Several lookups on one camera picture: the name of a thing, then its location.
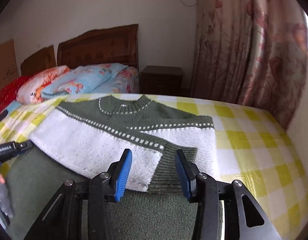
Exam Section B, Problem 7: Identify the green and white knit sweater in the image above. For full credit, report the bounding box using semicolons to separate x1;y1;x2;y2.
7;96;219;239

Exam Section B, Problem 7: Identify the red patterned blanket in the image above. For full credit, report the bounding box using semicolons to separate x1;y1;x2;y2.
0;75;33;114

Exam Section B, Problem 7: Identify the orange floral pillow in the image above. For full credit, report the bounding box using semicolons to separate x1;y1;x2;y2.
16;65;70;105

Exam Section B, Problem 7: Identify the yellow checkered bed sheet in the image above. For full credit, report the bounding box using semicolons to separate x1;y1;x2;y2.
0;94;308;239

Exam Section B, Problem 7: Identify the cardboard box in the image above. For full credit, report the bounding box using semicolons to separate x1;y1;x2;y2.
0;40;19;90

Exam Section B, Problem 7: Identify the small wooden headboard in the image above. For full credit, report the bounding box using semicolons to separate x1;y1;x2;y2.
20;45;57;76

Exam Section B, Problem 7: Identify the blue floral quilt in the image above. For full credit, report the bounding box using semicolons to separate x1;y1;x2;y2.
40;63;140;99

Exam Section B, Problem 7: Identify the dark wooden headboard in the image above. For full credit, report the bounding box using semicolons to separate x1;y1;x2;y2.
57;24;139;69

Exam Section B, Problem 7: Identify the dark wooden nightstand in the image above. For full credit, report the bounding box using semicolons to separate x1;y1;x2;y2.
140;66;183;96

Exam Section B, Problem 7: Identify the pink floral curtain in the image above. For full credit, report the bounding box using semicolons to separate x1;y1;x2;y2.
190;0;308;129

